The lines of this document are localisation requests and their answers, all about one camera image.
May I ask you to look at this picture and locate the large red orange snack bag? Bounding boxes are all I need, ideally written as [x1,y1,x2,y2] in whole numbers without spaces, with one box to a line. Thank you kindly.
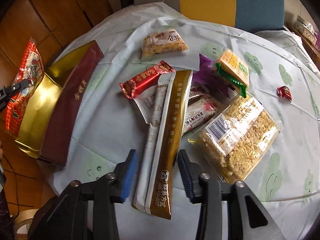
[1,39,44,138]

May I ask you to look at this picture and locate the red gold gift box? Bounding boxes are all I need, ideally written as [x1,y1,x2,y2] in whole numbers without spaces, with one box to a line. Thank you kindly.
[15,40,104,166]

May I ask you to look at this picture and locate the clear puffed rice snack pack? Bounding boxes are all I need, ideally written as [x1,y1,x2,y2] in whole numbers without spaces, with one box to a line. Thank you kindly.
[188,94,279,183]

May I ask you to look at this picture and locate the purple snack packet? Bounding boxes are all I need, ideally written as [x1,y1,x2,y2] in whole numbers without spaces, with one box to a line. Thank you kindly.
[193,54,230,98]

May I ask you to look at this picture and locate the yellow green cracker pack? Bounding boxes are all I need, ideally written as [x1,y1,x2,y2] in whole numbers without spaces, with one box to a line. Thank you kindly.
[215,49,249,98]

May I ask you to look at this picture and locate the tape roll on floor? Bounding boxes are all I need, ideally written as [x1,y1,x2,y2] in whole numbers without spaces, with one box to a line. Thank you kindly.
[13,209,38,239]

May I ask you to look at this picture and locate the pale green cloud tablecloth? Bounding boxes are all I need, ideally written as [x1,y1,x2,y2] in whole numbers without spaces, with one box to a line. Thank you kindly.
[52,2,319,239]

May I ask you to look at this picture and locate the pink white snack bar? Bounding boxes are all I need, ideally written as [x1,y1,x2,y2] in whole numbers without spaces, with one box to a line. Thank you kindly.
[182,86,225,134]

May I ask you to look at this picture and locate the white flat snack packet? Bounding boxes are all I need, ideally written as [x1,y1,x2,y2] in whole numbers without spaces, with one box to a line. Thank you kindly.
[133,85,157,125]

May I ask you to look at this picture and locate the small red wrapped candy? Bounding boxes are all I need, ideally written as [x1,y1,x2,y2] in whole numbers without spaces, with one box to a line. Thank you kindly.
[277,86,292,102]

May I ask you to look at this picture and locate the red gold snack bar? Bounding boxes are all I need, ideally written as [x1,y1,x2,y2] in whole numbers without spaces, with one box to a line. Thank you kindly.
[119,61,175,99]

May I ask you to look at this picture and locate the clear crumbly cake packet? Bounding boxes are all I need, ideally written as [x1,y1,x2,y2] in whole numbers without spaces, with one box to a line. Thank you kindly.
[142,29,189,58]

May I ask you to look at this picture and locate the wooden side table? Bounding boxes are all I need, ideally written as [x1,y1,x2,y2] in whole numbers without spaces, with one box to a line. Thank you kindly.
[285,22,320,69]

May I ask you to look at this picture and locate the tissue box on side table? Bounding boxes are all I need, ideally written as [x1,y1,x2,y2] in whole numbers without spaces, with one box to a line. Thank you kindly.
[295,15,317,46]

